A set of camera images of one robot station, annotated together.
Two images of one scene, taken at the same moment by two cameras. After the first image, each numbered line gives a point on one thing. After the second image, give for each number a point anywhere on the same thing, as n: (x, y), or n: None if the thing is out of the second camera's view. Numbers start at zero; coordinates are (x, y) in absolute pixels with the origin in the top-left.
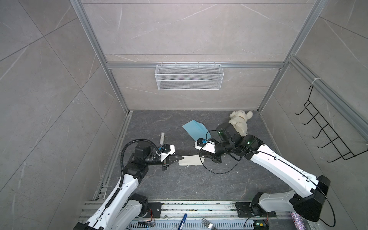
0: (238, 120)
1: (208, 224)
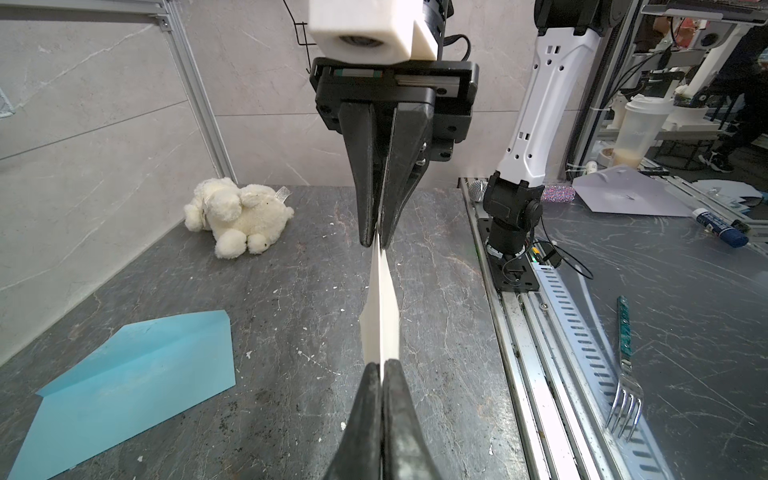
0: (240, 217)
1: (628, 385)
